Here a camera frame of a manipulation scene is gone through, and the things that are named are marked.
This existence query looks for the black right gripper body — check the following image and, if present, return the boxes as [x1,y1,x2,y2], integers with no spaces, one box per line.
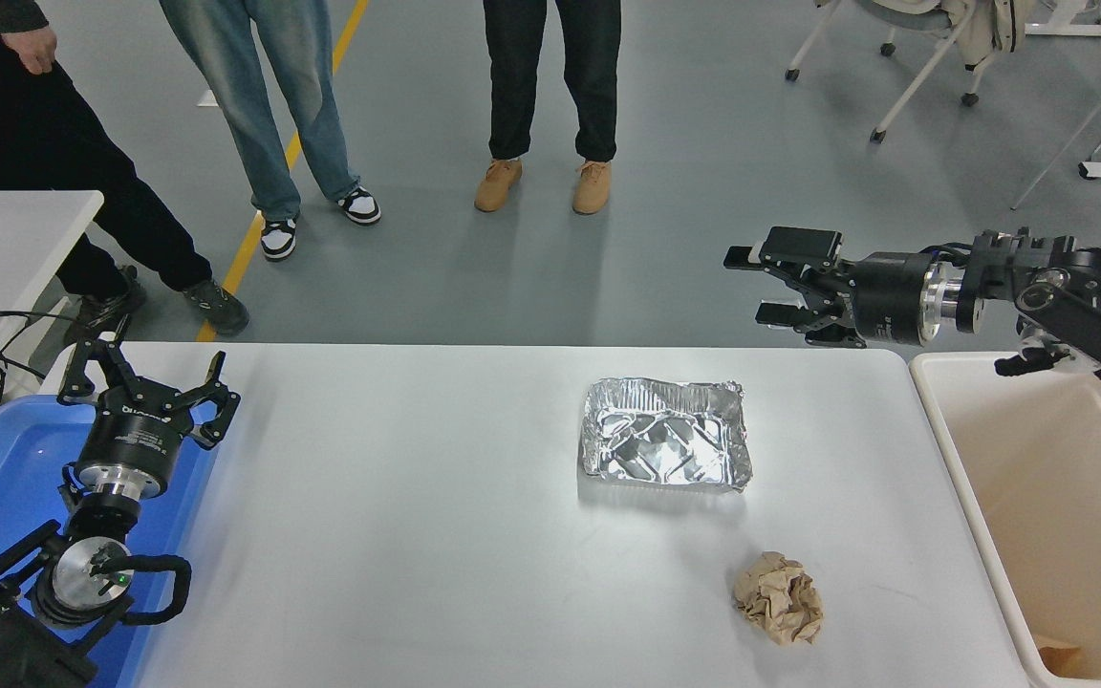
[847,252,939,347]

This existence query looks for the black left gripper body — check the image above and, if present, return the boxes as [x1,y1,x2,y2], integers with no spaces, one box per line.
[71,385,196,488]

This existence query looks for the silver foil tray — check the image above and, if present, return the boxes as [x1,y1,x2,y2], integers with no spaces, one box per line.
[579,377,754,493]

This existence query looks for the person's hand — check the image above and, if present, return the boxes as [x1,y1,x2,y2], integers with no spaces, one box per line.
[1,27,57,75]

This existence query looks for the large pale bin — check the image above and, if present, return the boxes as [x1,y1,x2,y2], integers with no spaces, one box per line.
[909,352,1101,688]

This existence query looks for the white chair with casters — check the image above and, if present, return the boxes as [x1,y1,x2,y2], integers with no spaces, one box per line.
[785,0,1029,144]

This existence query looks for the crumpled tan paper ball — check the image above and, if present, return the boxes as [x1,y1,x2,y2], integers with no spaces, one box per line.
[731,550,825,646]

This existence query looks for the pale cloth on chair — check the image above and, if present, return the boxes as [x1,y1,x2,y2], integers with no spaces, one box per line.
[950,0,1029,73]

